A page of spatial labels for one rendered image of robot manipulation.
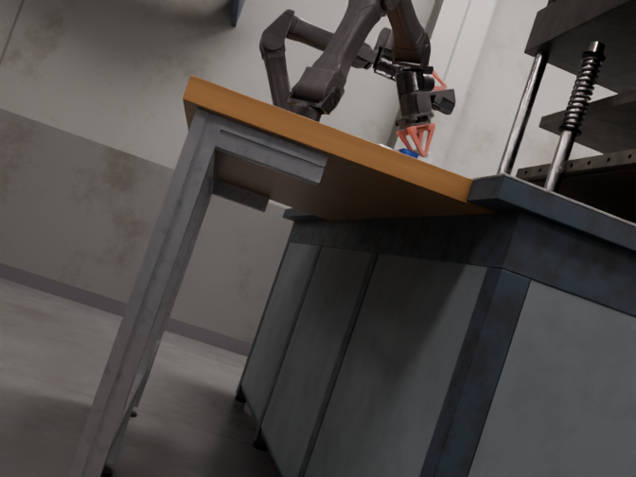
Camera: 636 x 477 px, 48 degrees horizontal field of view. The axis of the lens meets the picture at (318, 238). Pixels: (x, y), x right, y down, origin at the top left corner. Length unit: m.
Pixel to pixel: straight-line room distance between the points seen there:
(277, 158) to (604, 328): 0.56
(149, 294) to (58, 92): 3.38
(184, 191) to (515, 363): 0.56
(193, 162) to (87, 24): 3.42
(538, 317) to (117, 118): 3.52
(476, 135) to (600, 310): 3.52
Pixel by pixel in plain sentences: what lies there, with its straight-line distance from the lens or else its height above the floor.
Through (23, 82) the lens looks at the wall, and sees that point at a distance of 4.49.
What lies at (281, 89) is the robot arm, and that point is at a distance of 2.01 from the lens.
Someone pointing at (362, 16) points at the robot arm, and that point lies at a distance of 1.51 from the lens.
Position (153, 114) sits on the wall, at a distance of 4.35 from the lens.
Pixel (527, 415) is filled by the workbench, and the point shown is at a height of 0.48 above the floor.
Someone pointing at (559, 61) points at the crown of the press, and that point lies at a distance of 3.41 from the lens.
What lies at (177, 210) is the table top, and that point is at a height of 0.60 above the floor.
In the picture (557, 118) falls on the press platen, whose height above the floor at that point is 1.50.
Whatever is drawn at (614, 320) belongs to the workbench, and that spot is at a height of 0.66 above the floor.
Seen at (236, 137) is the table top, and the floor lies 0.74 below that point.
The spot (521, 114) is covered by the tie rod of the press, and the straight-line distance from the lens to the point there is 3.25.
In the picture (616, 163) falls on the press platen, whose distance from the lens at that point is 2.59.
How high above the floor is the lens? 0.57
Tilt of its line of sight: 3 degrees up
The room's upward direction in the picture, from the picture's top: 19 degrees clockwise
